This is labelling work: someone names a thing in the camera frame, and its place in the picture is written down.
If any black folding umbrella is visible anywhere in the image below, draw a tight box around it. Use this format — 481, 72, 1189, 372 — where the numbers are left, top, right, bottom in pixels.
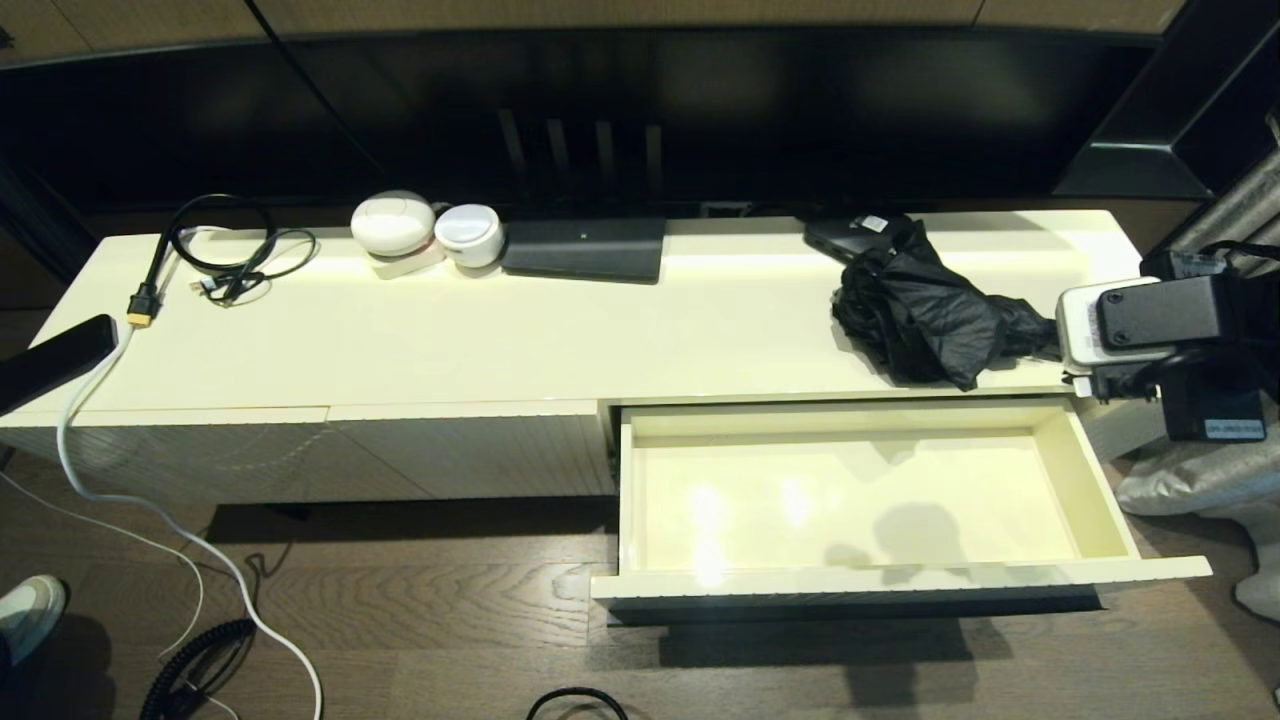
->
830, 218, 1066, 391

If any white fluted drawer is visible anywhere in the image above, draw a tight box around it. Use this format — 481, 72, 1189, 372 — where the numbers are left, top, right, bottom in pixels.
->
590, 395, 1214, 626

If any white tv cabinet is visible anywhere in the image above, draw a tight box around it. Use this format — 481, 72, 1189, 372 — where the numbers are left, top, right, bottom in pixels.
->
0, 208, 1231, 506

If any grey curtain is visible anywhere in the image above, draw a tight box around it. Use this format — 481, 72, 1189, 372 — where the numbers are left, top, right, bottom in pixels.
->
1115, 115, 1280, 521

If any white fabric bundle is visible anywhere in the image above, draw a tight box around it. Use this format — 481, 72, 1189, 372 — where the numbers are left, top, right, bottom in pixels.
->
1228, 570, 1280, 626

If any white fluted cabinet door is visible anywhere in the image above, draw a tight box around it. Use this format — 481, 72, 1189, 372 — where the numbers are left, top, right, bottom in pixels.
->
75, 406, 433, 505
328, 400, 616, 499

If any white shoe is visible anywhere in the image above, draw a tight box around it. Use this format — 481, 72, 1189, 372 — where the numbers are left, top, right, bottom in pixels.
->
0, 574, 67, 666

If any small black box with label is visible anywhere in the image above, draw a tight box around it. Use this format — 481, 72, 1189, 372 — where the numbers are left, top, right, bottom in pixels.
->
805, 212, 891, 263

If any large round white device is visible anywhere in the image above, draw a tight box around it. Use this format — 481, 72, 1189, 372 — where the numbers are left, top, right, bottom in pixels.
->
350, 190, 438, 261

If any small white cylindrical device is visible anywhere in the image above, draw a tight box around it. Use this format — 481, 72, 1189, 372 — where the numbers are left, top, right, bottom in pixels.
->
435, 203, 505, 269

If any black flat television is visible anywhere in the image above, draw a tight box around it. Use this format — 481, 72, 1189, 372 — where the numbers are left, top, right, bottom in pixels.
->
0, 28, 1161, 223

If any flat black set-top box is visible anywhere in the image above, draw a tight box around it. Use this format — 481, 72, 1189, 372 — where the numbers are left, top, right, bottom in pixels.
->
502, 218, 666, 285

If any thick white power cable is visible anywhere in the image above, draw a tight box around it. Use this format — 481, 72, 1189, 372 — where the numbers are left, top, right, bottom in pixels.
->
58, 325, 326, 720

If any white black wrist camera box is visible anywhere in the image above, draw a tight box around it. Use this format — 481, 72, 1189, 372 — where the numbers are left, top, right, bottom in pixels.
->
1058, 275, 1229, 373

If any black cable with yellow plug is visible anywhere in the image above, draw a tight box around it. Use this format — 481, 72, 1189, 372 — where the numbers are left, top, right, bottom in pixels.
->
126, 194, 281, 329

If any thin black coiled-up cable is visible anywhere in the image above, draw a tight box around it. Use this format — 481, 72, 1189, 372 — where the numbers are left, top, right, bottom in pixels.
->
193, 228, 319, 306

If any black angular wall frame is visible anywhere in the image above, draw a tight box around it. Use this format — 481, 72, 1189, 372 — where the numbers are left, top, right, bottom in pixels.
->
1050, 0, 1280, 201

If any black spiral cord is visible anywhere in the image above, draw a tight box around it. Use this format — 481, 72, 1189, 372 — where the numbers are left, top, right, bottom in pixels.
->
140, 618, 259, 720

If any white flat base plate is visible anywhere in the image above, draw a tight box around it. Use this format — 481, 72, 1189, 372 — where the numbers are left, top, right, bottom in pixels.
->
372, 245, 449, 281

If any black floor cable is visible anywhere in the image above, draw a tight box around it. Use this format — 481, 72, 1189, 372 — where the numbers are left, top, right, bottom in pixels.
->
527, 687, 629, 720

